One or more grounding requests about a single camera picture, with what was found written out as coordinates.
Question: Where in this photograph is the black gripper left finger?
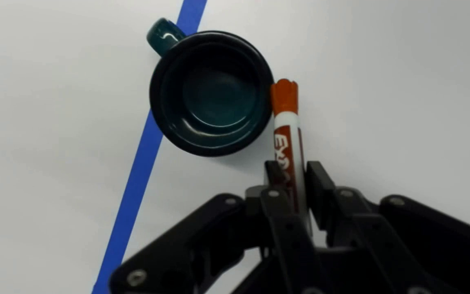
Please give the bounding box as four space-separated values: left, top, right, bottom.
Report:
109 160 323 294

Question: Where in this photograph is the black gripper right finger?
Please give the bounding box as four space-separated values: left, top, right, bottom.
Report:
305 160 470 294

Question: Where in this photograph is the orange capped whiteboard marker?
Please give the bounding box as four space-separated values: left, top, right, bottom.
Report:
269 77 315 242

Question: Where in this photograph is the short blue tape strip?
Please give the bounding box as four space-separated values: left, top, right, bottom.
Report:
90 0 209 294

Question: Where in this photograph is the dark teal mug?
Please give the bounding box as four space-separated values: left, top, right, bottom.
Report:
145 16 276 158

